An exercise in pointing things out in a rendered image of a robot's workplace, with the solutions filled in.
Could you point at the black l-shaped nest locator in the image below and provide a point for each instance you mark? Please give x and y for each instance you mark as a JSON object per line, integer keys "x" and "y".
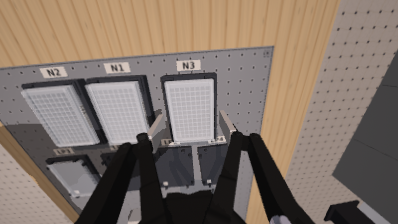
{"x": 80, "y": 89}

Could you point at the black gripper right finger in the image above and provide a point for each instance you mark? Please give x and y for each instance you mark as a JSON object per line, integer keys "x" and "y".
{"x": 279, "y": 204}

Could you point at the black l-shaped nest bracket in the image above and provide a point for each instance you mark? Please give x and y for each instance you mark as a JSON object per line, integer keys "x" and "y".
{"x": 191, "y": 77}

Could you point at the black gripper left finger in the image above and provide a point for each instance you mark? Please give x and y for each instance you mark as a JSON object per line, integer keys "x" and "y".
{"x": 105, "y": 204}

